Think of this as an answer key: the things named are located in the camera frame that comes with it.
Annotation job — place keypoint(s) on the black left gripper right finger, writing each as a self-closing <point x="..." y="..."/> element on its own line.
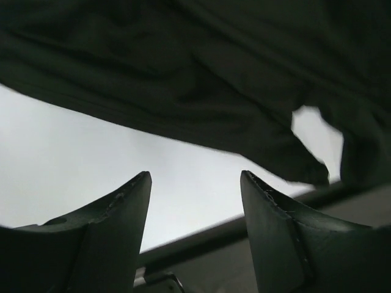
<point x="296" y="248"/>

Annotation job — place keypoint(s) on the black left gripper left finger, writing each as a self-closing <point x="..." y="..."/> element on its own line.
<point x="92" y="249"/>

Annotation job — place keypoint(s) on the black t shirt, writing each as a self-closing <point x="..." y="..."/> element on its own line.
<point x="226" y="75"/>

